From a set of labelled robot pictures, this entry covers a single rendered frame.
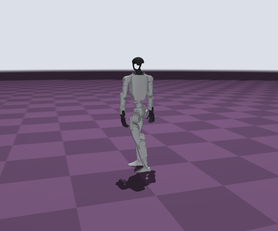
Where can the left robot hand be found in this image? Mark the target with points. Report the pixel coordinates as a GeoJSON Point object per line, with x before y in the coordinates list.
{"type": "Point", "coordinates": [123, 120]}

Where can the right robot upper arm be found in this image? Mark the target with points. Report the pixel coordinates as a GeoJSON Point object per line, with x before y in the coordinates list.
{"type": "Point", "coordinates": [150, 86]}

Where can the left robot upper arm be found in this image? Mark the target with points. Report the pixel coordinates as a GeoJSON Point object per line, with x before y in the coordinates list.
{"type": "Point", "coordinates": [126, 81]}

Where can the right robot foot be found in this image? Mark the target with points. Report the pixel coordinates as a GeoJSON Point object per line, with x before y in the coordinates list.
{"type": "Point", "coordinates": [135, 163]}

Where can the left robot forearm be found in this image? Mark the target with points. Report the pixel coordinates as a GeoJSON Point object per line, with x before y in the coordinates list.
{"type": "Point", "coordinates": [122, 103]}

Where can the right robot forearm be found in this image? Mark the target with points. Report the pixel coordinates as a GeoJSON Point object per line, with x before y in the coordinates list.
{"type": "Point", "coordinates": [150, 103]}

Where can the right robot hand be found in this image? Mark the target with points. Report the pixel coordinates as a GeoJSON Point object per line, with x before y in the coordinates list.
{"type": "Point", "coordinates": [151, 115]}

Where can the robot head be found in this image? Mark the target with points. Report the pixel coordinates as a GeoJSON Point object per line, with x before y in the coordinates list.
{"type": "Point", "coordinates": [138, 61]}

